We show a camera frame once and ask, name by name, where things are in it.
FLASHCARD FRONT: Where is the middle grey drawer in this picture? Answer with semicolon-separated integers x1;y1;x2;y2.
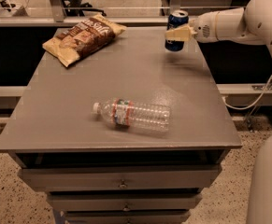
48;193;202;212

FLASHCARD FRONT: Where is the bottom grey drawer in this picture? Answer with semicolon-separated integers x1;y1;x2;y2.
65;211;190;224

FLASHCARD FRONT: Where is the metal railing frame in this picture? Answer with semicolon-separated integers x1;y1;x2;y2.
0;0;249;27

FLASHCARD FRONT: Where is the blue pepsi can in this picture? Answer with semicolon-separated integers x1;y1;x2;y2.
165;9;190;52

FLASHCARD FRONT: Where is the grey drawer cabinet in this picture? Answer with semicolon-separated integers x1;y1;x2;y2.
0;27;241;224

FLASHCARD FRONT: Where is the white cable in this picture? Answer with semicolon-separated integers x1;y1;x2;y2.
222;68;272;112

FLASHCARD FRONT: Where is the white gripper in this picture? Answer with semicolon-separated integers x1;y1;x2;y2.
165;12;218;43

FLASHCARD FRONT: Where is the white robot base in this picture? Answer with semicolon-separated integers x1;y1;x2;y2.
246;136;272;224

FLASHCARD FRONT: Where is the clear plastic water bottle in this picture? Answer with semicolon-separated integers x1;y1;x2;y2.
93;98;171;133

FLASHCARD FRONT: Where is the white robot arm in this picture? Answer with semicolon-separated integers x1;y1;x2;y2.
165;0;272;58

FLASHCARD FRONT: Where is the grey drawer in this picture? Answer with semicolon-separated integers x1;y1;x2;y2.
65;211;190;224
48;193;202;212
18;164;222;192

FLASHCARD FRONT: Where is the brown chip bag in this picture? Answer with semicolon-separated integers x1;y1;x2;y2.
42;14;127;67

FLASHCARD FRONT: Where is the top grey drawer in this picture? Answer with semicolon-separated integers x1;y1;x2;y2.
18;164;222;192

